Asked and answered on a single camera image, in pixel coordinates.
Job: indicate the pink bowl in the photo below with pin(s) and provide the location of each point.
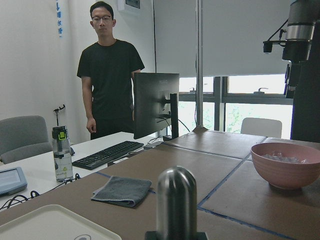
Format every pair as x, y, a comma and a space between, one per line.
283, 175

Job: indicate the aluminium frame post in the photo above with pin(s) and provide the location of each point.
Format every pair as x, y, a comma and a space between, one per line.
199, 64

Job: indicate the black keyboard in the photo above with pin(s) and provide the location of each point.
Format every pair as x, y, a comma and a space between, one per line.
107, 155

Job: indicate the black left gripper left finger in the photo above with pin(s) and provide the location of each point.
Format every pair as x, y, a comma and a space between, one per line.
151, 235

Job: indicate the white chair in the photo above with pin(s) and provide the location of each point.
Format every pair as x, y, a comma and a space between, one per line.
261, 127

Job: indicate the clear ice cubes pile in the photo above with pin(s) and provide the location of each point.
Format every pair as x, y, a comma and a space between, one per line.
278, 156

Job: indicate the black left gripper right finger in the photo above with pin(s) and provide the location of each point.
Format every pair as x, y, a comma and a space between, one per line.
201, 236

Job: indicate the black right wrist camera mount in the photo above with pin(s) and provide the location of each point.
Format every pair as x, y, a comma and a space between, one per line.
268, 44

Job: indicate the grey office chair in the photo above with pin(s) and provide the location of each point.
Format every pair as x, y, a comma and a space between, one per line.
23, 137

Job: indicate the blue teach pendant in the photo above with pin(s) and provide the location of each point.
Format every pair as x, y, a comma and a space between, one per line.
12, 180

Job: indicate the white bear serving tray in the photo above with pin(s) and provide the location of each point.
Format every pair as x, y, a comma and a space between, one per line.
54, 222

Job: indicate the black computer monitor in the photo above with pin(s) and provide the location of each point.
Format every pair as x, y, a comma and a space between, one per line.
156, 97

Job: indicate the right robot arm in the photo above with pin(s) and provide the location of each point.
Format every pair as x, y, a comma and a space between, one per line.
301, 26

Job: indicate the grey water bottle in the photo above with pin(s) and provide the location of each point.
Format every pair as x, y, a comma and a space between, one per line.
62, 154

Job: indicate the grey folded cloth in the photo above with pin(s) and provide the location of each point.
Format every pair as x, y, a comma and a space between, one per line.
122, 191

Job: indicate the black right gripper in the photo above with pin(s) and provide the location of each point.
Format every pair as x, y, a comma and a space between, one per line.
297, 53

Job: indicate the man in black shirt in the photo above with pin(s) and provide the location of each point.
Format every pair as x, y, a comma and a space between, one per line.
106, 69

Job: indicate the steel muddler black tip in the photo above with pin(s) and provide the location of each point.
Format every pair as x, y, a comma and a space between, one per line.
176, 211

